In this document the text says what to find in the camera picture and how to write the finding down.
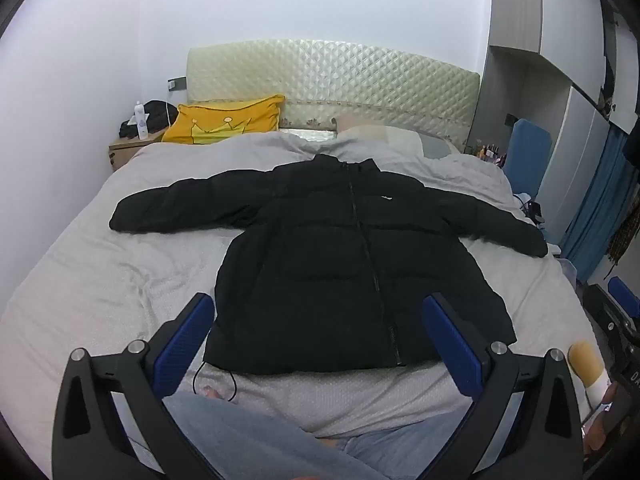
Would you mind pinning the blue curtain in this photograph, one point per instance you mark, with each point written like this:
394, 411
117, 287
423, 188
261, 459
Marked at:
595, 210

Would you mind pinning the wooden nightstand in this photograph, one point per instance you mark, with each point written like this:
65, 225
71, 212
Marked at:
125, 152

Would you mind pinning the black bag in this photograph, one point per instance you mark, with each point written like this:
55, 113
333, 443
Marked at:
157, 115

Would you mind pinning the person's legs in jeans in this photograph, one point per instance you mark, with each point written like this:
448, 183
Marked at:
260, 445

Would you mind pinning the cream quilted pillow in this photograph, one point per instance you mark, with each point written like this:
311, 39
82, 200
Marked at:
307, 135

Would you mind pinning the person's right hand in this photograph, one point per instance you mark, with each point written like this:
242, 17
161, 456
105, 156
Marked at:
602, 435

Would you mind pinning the small black device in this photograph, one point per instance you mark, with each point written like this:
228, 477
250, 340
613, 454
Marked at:
535, 212

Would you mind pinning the yellow crown print pillow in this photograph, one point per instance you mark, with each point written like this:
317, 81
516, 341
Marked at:
225, 120

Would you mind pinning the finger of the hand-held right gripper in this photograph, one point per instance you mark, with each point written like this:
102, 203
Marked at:
625, 296
607, 327

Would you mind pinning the cream quilted headboard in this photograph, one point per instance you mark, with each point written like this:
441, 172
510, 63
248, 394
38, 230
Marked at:
350, 75

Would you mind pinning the blue padded board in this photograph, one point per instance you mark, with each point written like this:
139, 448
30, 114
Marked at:
530, 155

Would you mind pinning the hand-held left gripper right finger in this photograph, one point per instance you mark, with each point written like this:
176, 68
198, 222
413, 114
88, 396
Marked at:
452, 350

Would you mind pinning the row of small bottles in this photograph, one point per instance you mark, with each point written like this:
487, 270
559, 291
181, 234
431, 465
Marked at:
487, 152

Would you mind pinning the tan and white object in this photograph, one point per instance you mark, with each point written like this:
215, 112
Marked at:
587, 365

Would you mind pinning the patterned brown cloth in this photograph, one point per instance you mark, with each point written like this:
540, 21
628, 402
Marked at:
622, 237

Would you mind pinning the beige and grey pillow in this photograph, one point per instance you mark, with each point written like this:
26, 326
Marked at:
395, 137

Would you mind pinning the light blue cloth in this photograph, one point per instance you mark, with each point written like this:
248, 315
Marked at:
522, 198

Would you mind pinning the bed with grey bedding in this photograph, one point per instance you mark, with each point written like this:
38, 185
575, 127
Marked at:
125, 270

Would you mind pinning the black puffer jacket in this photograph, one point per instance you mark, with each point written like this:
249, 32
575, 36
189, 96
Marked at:
310, 260

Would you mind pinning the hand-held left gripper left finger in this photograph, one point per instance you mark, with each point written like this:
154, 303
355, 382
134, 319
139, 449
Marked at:
180, 355

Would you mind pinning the white plastic bottle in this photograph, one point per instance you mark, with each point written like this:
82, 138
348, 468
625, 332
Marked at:
141, 122

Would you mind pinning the grey and white wardrobe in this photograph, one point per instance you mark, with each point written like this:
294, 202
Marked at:
565, 35

